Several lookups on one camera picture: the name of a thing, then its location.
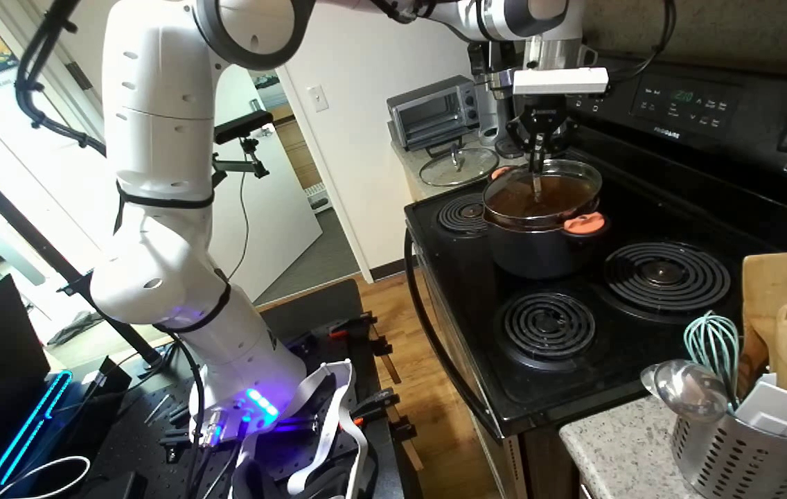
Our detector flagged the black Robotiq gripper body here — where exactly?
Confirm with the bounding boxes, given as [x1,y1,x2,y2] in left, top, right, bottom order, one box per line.
[513,94,574,149]

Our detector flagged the glass lid with metal handle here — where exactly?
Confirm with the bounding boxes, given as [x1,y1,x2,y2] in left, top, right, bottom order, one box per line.
[483,155,605,230]

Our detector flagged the glass lid with knob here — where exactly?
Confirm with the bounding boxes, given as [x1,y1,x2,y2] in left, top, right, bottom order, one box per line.
[416,143,501,195]

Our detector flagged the grey pot with orange interior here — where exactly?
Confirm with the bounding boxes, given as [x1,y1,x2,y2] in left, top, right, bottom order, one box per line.
[483,165,610,283]

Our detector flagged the black electric stove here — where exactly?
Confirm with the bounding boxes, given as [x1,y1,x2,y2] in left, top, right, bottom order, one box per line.
[401,54,787,499]

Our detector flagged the stainless steel blender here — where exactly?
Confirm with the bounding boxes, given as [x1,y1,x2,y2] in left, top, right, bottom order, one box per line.
[466,40,528,161]

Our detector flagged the large black coil burner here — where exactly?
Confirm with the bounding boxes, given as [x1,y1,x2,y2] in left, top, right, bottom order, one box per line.
[602,238,735,316]
[434,191,492,237]

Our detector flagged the silver toaster oven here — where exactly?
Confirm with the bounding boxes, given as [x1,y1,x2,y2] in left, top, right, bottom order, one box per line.
[384,76,487,155]

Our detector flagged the small black coil burner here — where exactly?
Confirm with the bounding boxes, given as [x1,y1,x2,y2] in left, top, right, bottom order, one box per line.
[496,289,598,362]

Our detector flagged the black orange clamp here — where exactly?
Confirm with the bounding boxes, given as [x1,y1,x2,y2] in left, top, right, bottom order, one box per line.
[350,385,419,445]
[327,312,395,359]

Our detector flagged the teal whisk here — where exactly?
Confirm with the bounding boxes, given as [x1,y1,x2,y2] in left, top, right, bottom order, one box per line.
[681,309,743,403]

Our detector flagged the metal ladle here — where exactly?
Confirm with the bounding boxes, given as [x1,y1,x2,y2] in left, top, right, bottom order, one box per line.
[636,359,735,425]

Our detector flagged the black robot cart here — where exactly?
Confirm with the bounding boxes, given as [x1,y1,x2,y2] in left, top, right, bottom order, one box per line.
[68,274,409,499]

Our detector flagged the white plastic spatula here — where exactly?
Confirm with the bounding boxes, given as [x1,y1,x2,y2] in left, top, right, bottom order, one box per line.
[735,373,787,441]

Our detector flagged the white VR headset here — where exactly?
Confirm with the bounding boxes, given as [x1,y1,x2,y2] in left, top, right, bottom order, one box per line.
[284,359,377,497]

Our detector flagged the perforated metal utensil holder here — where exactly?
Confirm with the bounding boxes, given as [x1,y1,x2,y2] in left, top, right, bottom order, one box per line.
[668,404,787,499]

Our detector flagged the black oven door handle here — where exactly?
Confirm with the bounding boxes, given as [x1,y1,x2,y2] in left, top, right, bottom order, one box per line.
[401,228,506,438]

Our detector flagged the white light switch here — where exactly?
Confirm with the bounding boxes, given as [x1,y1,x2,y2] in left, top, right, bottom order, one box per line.
[307,84,332,116]

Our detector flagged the black stereo camera bar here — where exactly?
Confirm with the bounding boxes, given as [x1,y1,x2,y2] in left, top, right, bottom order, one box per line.
[211,109,273,148]

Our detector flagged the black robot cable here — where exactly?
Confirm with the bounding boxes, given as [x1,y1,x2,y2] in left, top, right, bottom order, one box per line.
[10,0,111,159]

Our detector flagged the white cable loop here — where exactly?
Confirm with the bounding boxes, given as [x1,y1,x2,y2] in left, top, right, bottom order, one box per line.
[0,453,97,499]

